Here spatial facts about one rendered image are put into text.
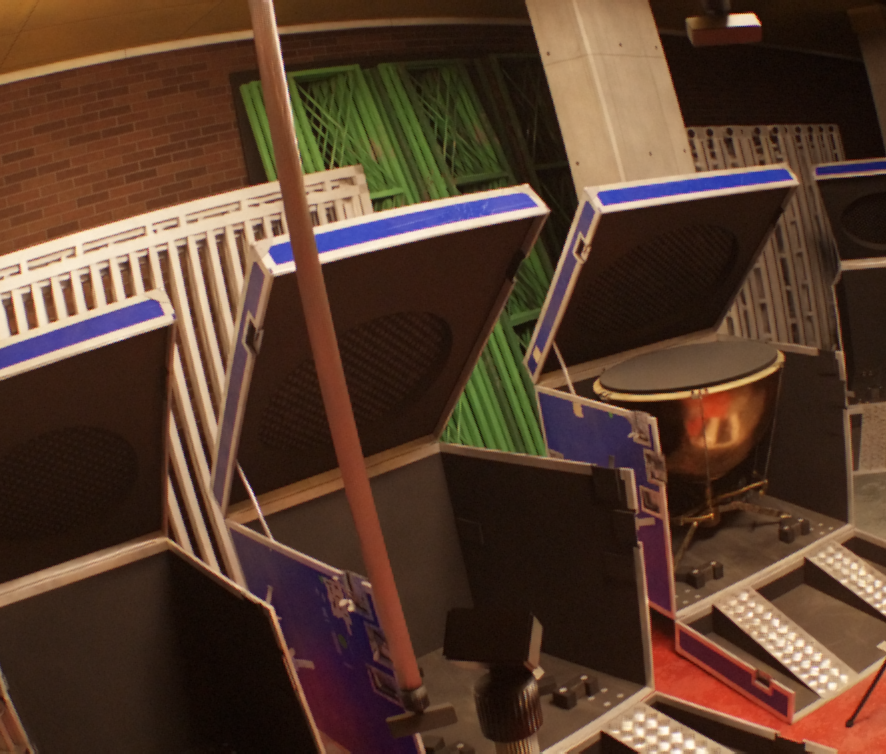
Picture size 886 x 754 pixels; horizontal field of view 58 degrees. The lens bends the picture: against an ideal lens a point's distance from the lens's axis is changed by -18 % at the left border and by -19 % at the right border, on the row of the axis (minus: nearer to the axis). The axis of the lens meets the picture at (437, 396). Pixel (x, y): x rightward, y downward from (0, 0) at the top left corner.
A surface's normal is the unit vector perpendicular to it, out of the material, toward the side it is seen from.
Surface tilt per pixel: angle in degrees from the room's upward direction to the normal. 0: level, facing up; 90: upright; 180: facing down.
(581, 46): 90
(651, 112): 90
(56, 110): 90
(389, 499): 90
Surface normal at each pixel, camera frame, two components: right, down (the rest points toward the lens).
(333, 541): 0.56, 0.04
